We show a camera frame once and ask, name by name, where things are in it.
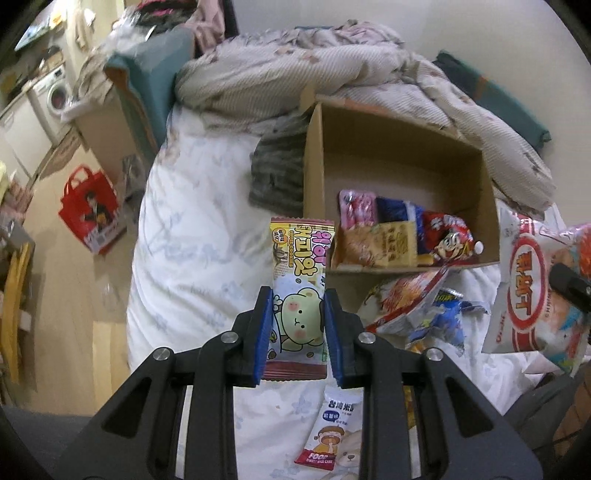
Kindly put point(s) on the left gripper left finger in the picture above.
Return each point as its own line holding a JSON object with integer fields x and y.
{"x": 173, "y": 417}

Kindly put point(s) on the teal pillow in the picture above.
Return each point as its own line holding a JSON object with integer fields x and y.
{"x": 489, "y": 95}

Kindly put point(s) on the dark blue flat wrapper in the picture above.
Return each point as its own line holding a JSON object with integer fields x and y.
{"x": 394, "y": 210}

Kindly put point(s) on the pink girl snack pack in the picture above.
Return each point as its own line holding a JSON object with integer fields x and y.
{"x": 357, "y": 209}

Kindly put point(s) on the orange yellow snack bag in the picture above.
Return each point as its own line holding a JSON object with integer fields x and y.
{"x": 381, "y": 246}

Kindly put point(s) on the blue angel snack bag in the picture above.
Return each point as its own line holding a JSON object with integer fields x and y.
{"x": 443, "y": 321}

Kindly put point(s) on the teal cushion on box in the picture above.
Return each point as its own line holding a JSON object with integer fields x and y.
{"x": 143, "y": 77}

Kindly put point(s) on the white rice cake pack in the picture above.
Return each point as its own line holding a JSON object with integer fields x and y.
{"x": 335, "y": 439}

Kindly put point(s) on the white bed sheet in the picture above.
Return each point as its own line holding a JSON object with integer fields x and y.
{"x": 202, "y": 253}

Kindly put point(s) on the red white printed snack bag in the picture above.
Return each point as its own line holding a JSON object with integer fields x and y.
{"x": 397, "y": 306}

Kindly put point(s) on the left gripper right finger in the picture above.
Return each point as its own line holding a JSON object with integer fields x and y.
{"x": 420, "y": 403}

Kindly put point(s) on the grey striped cloth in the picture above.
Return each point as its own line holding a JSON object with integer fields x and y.
{"x": 277, "y": 174}

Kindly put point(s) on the white red shrimp cracker bag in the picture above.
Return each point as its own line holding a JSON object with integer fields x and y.
{"x": 528, "y": 314}

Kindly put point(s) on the white washing machine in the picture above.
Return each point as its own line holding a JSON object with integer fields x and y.
{"x": 49, "y": 95}

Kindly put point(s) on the red cartoon face candy bag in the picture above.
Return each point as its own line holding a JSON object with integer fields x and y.
{"x": 446, "y": 239}

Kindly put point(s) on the brown cardboard box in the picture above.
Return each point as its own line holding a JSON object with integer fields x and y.
{"x": 361, "y": 147}

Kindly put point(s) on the yellow bear candy bar pack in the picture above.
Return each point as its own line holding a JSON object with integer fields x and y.
{"x": 297, "y": 348}

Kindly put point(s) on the pink hanging cloth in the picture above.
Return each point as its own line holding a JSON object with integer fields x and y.
{"x": 206, "y": 24}

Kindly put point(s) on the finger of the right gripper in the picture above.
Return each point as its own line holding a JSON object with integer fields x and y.
{"x": 572, "y": 286}

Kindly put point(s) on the red shopping bag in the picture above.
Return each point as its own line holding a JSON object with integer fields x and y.
{"x": 90, "y": 209}

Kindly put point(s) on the floral quilted duvet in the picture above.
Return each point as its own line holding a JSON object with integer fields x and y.
{"x": 254, "y": 77}

